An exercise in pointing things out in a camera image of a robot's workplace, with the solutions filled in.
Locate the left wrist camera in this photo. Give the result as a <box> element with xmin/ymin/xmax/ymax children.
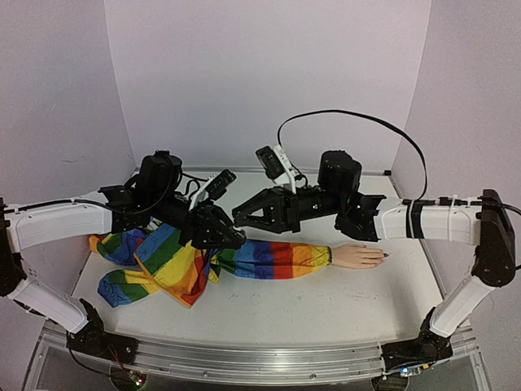
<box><xmin>188</xmin><ymin>169</ymin><xmax>237</xmax><ymax>211</ymax></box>

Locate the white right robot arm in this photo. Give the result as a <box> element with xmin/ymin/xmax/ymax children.
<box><xmin>232</xmin><ymin>146</ymin><xmax>516</xmax><ymax>338</ymax></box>

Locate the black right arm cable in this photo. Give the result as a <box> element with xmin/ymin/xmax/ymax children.
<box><xmin>276</xmin><ymin>108</ymin><xmax>429</xmax><ymax>201</ymax></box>

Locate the mannequin hand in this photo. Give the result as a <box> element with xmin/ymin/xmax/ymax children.
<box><xmin>331</xmin><ymin>244</ymin><xmax>387</xmax><ymax>270</ymax></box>

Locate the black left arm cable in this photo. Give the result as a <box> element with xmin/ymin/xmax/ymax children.
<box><xmin>72</xmin><ymin>198</ymin><xmax>115</xmax><ymax>213</ymax></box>

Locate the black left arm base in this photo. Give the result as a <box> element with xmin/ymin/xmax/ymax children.
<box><xmin>67</xmin><ymin>299</ymin><xmax>138</xmax><ymax>364</ymax></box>

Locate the rainbow striped jacket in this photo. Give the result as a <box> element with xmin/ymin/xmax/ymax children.
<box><xmin>90</xmin><ymin>221</ymin><xmax>332</xmax><ymax>308</ymax></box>

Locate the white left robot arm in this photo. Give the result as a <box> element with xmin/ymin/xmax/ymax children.
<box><xmin>1</xmin><ymin>151</ymin><xmax>246</xmax><ymax>356</ymax></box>

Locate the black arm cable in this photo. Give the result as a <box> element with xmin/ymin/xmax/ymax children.
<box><xmin>276</xmin><ymin>108</ymin><xmax>429</xmax><ymax>201</ymax></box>
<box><xmin>72</xmin><ymin>198</ymin><xmax>115</xmax><ymax>213</ymax></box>

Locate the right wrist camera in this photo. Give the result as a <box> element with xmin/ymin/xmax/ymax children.
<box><xmin>256</xmin><ymin>144</ymin><xmax>301</xmax><ymax>194</ymax></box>

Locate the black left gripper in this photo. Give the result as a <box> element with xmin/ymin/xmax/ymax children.
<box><xmin>151</xmin><ymin>191</ymin><xmax>247</xmax><ymax>250</ymax></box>

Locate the aluminium front rail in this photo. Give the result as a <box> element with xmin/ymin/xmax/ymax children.
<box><xmin>38</xmin><ymin>329</ymin><xmax>477</xmax><ymax>378</ymax></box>

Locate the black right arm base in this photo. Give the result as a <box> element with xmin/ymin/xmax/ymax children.
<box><xmin>381</xmin><ymin>308</ymin><xmax>453</xmax><ymax>373</ymax></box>

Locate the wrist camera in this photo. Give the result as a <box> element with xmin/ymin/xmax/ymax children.
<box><xmin>188</xmin><ymin>169</ymin><xmax>237</xmax><ymax>211</ymax></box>
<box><xmin>256</xmin><ymin>144</ymin><xmax>301</xmax><ymax>194</ymax></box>

